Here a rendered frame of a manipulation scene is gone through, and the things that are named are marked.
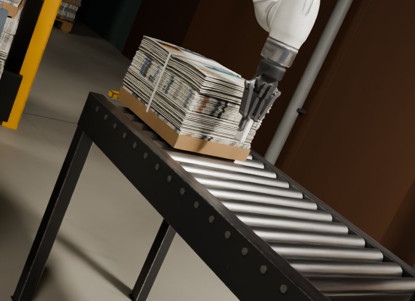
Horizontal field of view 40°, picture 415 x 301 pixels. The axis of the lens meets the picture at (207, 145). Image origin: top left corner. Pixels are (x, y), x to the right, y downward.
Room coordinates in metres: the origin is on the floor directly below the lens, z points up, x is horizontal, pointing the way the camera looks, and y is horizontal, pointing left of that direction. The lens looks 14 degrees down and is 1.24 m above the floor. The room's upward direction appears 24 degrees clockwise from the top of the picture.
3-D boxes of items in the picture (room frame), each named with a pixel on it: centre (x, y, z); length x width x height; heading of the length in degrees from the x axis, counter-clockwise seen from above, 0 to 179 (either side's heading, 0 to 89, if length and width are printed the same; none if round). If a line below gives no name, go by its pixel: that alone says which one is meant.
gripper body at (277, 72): (1.59, -0.08, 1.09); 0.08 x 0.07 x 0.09; 132
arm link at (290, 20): (1.61, -0.07, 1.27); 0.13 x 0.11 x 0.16; 17
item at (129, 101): (1.87, 0.18, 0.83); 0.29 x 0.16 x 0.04; 132
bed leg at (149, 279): (2.13, 0.01, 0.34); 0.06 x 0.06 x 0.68; 42
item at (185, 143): (1.71, 0.03, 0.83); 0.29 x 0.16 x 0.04; 132
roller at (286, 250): (1.34, -0.37, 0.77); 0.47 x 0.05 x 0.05; 132
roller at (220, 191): (1.53, -0.20, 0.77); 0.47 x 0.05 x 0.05; 132
